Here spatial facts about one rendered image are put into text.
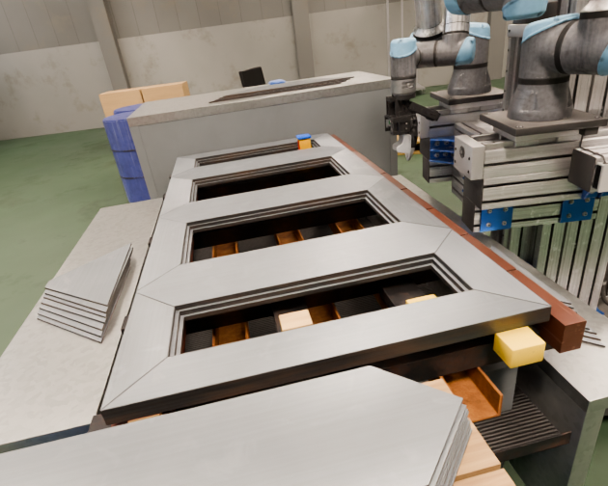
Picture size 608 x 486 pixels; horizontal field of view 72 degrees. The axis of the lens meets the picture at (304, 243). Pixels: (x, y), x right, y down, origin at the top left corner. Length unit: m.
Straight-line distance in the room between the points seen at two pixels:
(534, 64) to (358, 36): 8.05
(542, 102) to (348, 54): 8.07
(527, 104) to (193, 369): 1.00
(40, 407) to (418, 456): 0.68
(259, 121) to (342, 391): 1.67
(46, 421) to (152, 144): 1.49
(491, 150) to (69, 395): 1.10
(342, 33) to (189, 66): 3.08
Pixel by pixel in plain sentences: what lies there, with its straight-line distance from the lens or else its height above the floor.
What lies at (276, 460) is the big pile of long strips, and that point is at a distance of 0.57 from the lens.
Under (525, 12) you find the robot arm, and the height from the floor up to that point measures 1.29.
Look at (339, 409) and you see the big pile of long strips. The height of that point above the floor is 0.85.
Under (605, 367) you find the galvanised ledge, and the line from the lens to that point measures 1.00.
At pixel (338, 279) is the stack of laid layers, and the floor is 0.83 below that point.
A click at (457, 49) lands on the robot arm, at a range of 1.42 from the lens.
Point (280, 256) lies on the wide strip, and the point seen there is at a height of 0.85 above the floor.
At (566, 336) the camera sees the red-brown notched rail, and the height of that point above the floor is 0.80.
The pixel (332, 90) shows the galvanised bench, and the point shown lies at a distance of 2.17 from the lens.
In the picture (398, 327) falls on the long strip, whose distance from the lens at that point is 0.74.
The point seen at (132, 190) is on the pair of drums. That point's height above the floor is 0.15.
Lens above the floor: 1.31
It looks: 27 degrees down
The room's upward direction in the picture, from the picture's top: 7 degrees counter-clockwise
